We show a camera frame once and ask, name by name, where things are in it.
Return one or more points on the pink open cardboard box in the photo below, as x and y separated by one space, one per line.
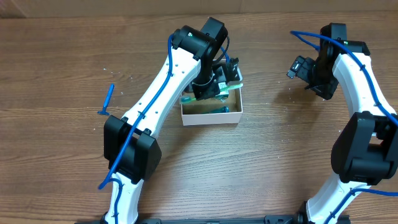
221 103

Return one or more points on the green white toothpaste tube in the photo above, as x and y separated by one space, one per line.
223 109

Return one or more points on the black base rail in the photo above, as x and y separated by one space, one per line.
268 219

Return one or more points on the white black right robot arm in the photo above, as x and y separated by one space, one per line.
365 152

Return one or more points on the green white soap bar pack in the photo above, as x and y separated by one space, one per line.
224 93

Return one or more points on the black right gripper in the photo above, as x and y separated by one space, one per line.
326 89

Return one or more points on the green toothbrush with cap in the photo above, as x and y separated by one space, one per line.
185 99

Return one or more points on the blue disposable razor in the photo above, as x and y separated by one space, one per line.
107 100

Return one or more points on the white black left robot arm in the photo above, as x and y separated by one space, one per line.
196 68

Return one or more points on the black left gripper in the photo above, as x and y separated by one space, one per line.
203 89

